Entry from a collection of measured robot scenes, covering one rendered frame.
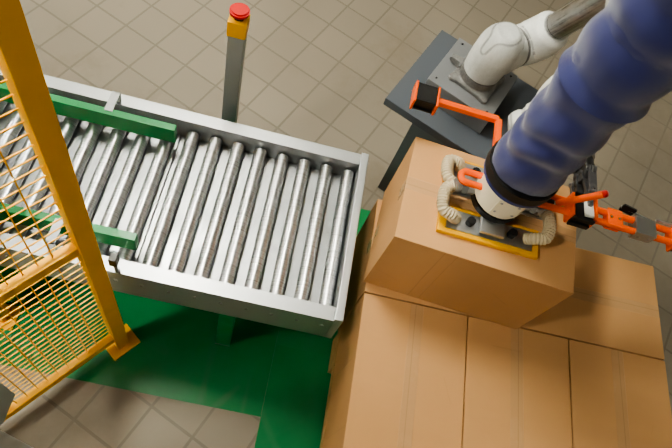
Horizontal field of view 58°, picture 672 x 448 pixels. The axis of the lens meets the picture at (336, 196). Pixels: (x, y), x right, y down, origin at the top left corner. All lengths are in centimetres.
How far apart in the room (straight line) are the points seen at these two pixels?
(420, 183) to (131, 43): 196
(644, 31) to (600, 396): 150
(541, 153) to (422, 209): 48
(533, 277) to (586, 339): 58
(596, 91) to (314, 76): 216
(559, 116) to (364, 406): 113
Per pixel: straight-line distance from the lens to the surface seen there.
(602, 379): 253
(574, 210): 201
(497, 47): 230
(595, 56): 145
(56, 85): 256
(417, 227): 193
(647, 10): 136
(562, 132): 159
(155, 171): 236
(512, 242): 201
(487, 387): 229
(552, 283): 205
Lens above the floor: 258
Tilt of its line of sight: 59 degrees down
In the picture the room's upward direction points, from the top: 23 degrees clockwise
